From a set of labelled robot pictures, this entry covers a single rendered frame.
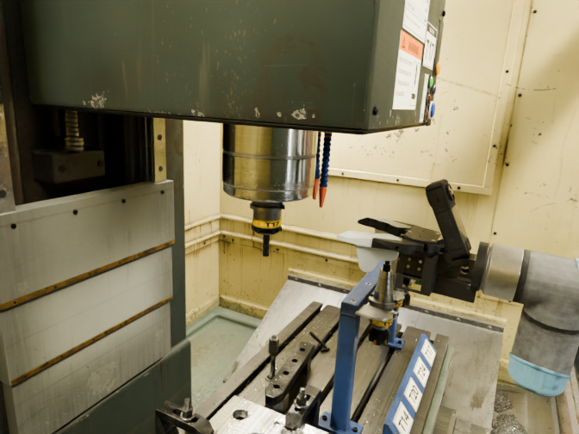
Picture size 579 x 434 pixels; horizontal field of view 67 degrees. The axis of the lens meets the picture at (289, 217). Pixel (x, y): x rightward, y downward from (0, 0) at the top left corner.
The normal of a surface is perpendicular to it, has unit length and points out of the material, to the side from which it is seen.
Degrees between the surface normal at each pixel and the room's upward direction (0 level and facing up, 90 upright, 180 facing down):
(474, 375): 24
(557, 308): 90
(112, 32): 90
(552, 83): 90
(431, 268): 90
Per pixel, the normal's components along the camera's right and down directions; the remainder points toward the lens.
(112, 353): 0.88, 0.18
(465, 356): -0.14, -0.79
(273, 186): 0.11, 0.26
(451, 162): -0.45, 0.21
